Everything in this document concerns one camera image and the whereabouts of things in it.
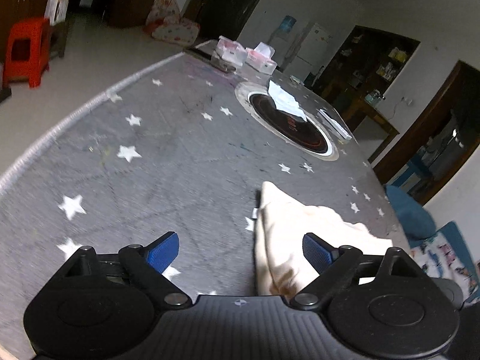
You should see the blue table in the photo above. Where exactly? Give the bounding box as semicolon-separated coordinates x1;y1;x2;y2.
392;157;432;190

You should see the wooden door frame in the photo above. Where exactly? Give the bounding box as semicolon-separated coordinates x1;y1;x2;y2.
373;60;480;205

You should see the printed cushion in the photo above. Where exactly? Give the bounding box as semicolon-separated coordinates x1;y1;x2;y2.
410;229;480;301

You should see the blue sofa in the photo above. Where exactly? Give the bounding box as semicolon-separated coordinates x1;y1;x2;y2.
385;184;480;308

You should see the cream garment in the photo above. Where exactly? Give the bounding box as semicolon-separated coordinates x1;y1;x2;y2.
253;181;394;296

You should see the white tissue sheet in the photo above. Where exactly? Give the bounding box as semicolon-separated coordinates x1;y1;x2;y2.
267;80;307;122

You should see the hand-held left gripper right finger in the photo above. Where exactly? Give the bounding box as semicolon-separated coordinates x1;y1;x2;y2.
289;232;428;308

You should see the pink printed kids sofa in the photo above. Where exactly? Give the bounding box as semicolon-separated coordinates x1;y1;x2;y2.
144;0;200;42

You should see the wooden side table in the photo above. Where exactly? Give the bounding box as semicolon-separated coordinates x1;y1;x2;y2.
324;82;400;154

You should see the white refrigerator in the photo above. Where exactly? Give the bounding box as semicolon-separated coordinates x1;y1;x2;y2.
292;22;332;77

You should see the white remote control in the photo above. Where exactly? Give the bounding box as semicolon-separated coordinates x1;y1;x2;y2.
318;108;352;141

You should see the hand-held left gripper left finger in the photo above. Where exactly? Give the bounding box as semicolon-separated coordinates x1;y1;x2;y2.
62;231;192;307

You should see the small pink tissue pack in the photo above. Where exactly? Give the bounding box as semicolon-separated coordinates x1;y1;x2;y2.
216;35;250;62

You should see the dark wooden door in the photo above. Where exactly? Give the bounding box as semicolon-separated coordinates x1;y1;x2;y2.
197;0;276;42

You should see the white pink tissue box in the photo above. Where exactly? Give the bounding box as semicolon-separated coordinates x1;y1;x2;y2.
245;42;278;75

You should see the round black induction hob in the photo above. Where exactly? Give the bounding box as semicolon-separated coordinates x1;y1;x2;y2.
235;82;339;162

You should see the red plastic stool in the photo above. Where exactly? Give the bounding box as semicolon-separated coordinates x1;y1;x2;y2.
3;17;52;89

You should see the water dispenser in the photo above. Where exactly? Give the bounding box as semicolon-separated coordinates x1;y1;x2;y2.
268;15;297;68

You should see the dark wooden display cabinet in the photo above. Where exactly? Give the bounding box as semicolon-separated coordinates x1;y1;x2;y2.
315;25;421;113

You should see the grey star tablecloth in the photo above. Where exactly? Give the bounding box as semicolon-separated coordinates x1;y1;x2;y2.
0;39;411;357

